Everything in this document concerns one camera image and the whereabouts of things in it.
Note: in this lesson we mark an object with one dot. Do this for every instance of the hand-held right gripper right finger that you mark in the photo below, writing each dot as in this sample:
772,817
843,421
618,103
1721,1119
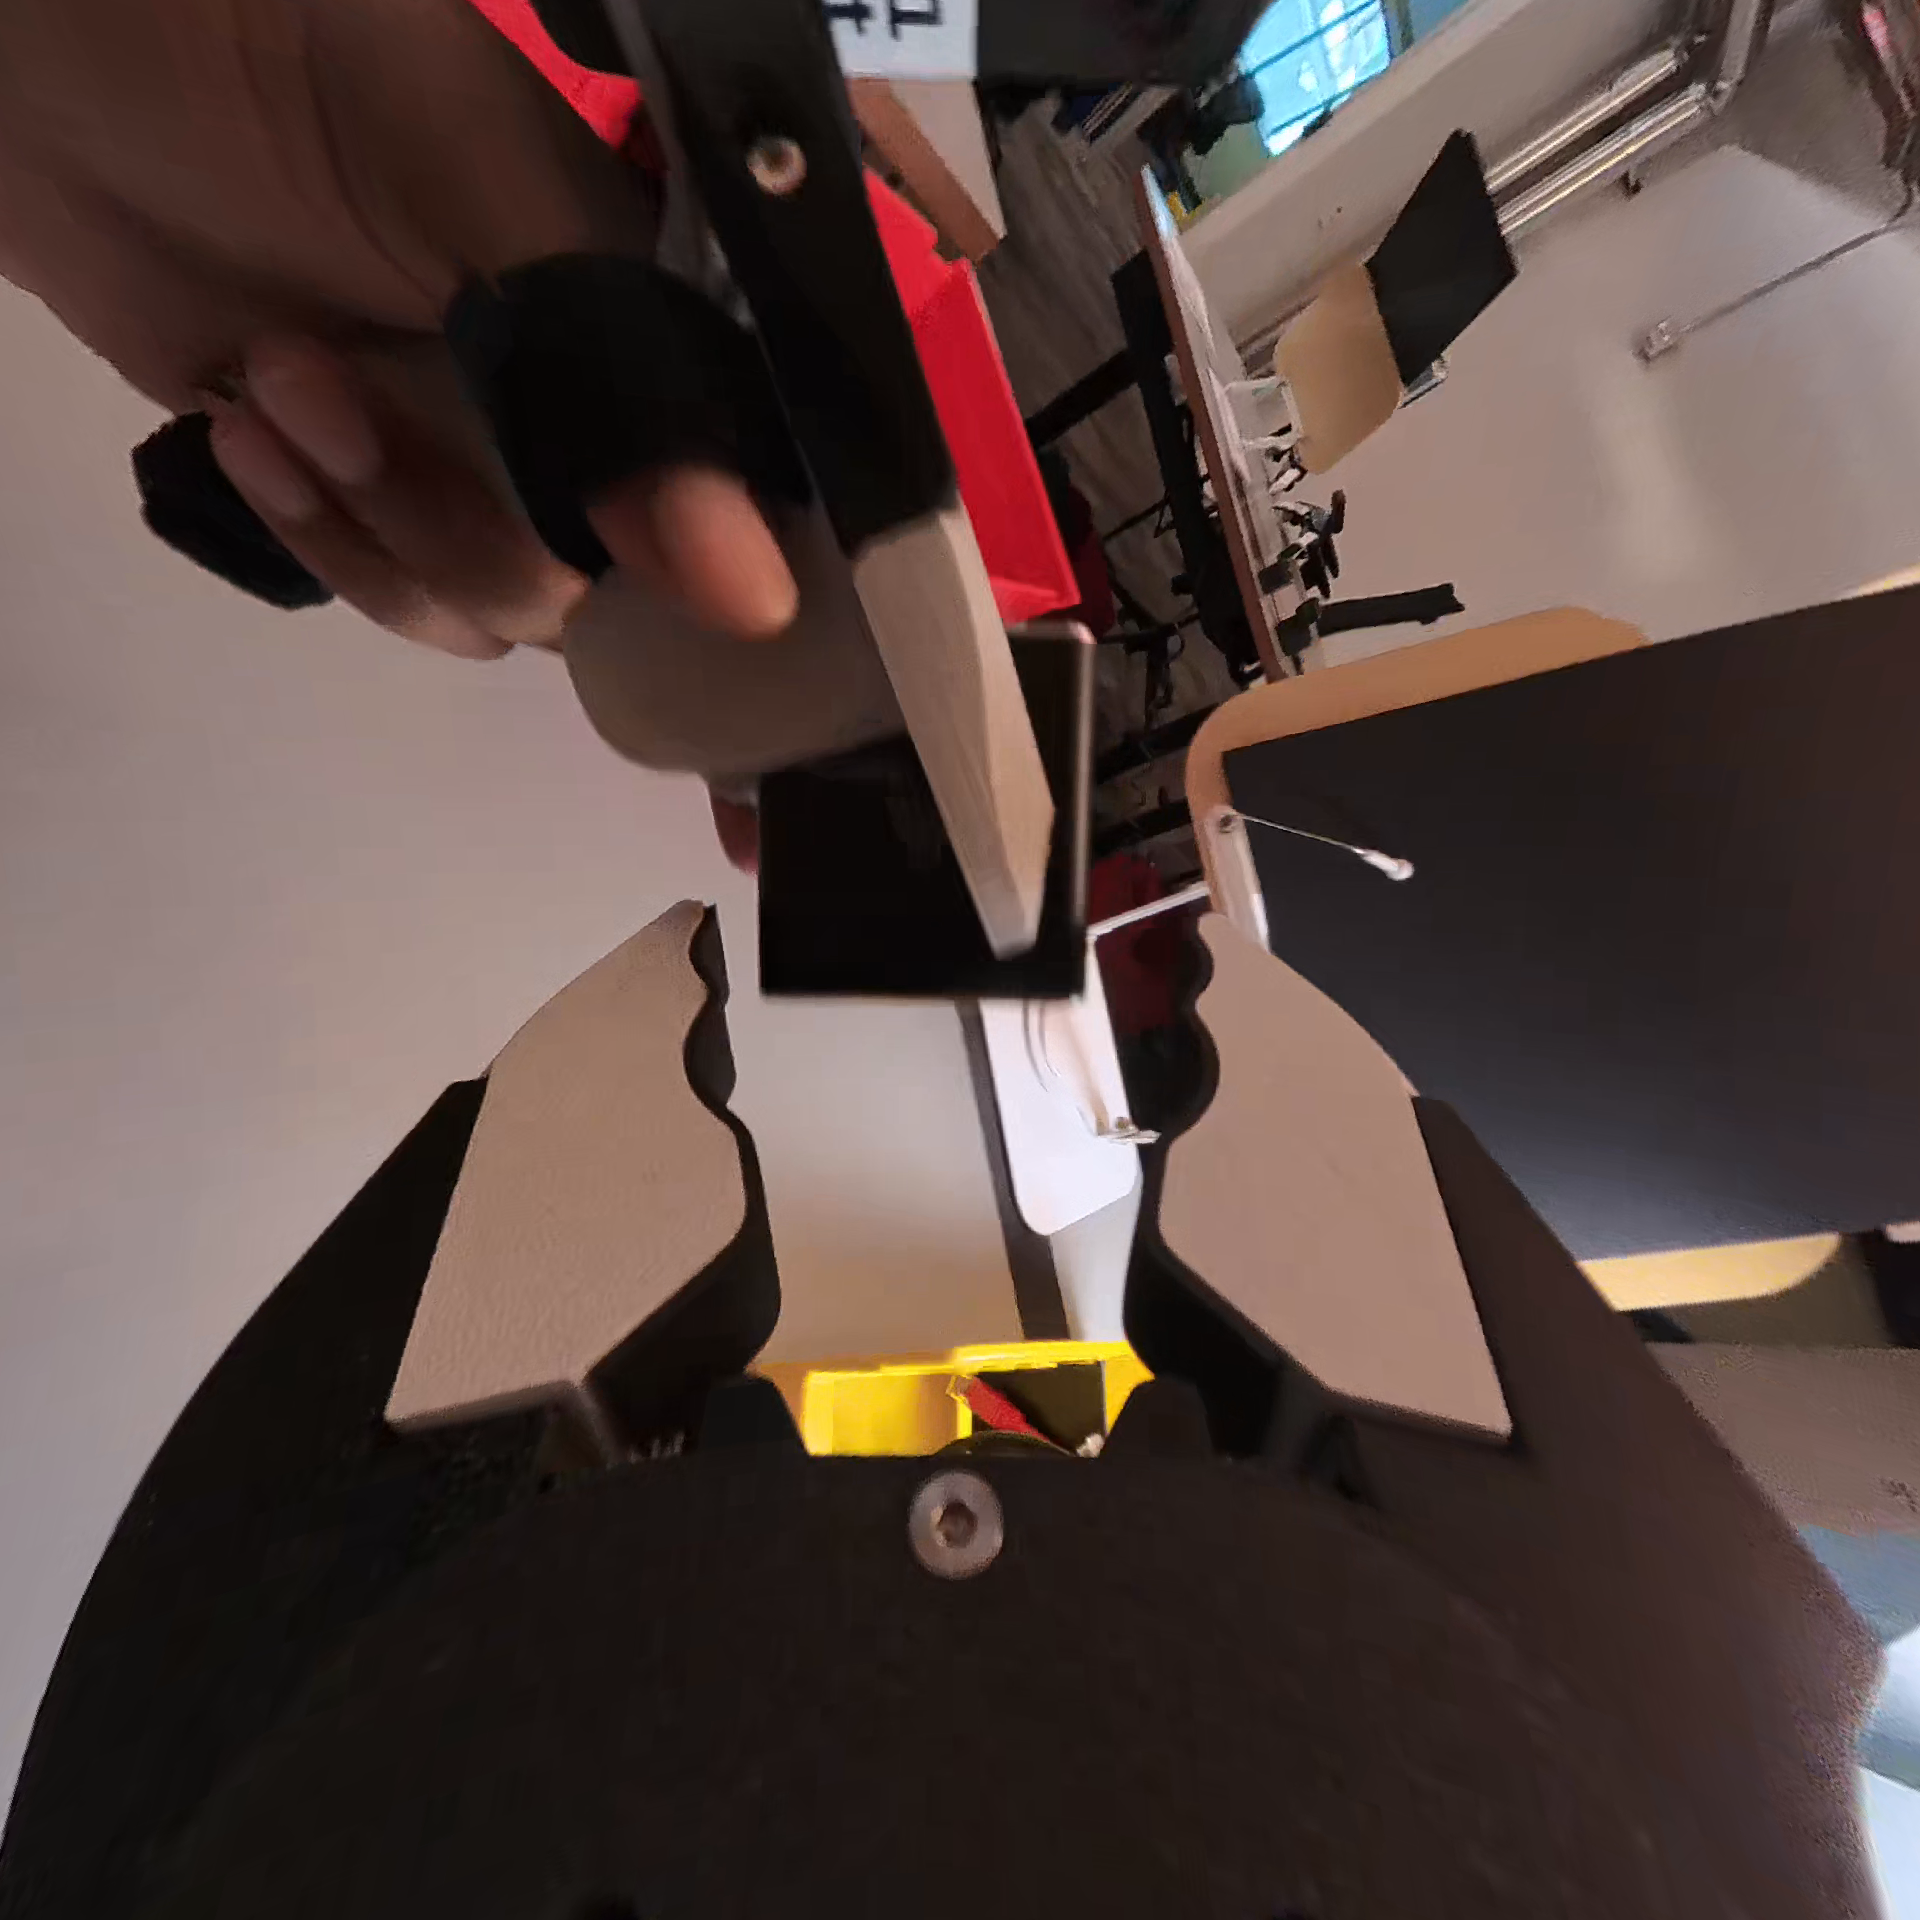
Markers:
1321,1204

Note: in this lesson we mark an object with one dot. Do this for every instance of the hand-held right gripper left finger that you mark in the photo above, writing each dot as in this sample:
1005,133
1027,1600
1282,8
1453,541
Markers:
582,1172

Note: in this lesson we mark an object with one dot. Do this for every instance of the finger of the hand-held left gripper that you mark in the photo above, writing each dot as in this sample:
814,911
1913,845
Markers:
976,721

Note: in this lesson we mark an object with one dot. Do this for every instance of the black ethernet adapter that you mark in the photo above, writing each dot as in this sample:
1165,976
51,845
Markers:
859,899

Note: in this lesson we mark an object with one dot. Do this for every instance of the red plastic bin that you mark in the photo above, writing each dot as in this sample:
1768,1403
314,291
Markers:
991,449

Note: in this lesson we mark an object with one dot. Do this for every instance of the yellow plastic bin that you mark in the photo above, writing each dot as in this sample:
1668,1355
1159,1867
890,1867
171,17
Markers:
870,1403

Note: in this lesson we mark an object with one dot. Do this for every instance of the person's left hand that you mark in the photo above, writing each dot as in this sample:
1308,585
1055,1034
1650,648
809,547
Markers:
225,185

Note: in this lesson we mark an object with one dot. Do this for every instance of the wooden office table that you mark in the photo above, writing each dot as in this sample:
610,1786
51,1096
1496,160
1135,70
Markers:
1203,403

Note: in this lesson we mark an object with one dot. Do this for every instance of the black board book stand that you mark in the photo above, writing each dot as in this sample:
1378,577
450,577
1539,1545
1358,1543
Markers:
1450,256
1578,899

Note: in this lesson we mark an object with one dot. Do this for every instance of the bright window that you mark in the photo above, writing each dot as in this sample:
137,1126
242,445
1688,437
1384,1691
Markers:
1321,58

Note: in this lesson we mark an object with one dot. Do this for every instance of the silver ventilation duct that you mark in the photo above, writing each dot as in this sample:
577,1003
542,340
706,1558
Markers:
1621,103

